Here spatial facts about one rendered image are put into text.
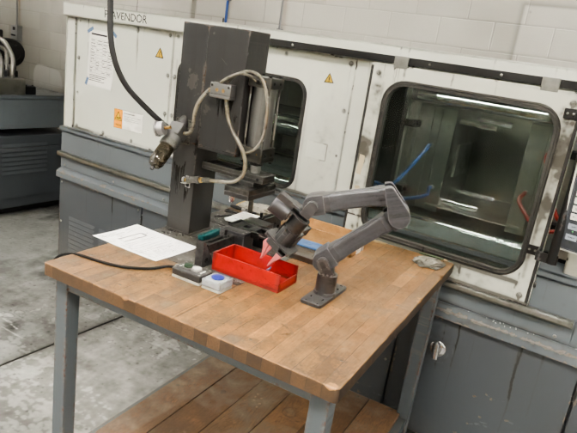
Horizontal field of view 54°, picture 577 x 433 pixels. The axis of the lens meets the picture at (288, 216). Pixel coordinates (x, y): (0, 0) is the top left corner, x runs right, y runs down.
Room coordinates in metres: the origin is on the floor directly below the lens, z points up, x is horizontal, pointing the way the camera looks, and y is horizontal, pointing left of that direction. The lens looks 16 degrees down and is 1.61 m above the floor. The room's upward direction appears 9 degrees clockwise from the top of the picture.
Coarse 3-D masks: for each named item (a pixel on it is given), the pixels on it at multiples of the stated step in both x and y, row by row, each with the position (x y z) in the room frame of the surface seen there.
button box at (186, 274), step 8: (56, 256) 1.67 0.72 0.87; (80, 256) 1.63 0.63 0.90; (88, 256) 1.62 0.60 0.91; (112, 264) 1.60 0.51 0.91; (176, 264) 1.62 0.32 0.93; (184, 264) 1.62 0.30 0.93; (192, 264) 1.64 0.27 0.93; (176, 272) 1.58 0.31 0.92; (184, 272) 1.57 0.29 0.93; (192, 272) 1.57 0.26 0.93; (200, 272) 1.58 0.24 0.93; (208, 272) 1.59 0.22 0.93; (184, 280) 1.57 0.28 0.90; (192, 280) 1.56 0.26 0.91; (200, 280) 1.55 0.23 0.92
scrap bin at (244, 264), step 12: (216, 252) 1.70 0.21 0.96; (228, 252) 1.76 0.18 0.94; (240, 252) 1.78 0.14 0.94; (252, 252) 1.76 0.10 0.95; (216, 264) 1.68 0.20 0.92; (228, 264) 1.66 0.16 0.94; (240, 264) 1.64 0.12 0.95; (252, 264) 1.75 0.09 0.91; (264, 264) 1.73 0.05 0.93; (276, 264) 1.71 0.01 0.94; (288, 264) 1.69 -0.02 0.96; (240, 276) 1.64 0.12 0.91; (252, 276) 1.62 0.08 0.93; (264, 276) 1.60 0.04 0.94; (276, 276) 1.58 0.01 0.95; (288, 276) 1.69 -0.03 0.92; (264, 288) 1.60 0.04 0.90; (276, 288) 1.58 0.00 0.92
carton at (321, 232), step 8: (312, 224) 2.20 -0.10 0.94; (320, 224) 2.18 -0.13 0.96; (328, 224) 2.17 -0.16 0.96; (312, 232) 2.07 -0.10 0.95; (320, 232) 2.05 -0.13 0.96; (328, 232) 2.16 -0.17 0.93; (336, 232) 2.15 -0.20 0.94; (344, 232) 2.13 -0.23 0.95; (312, 240) 2.07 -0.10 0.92; (320, 240) 2.05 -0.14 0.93; (328, 240) 2.04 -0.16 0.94; (360, 248) 2.07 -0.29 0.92; (352, 256) 2.01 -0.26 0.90
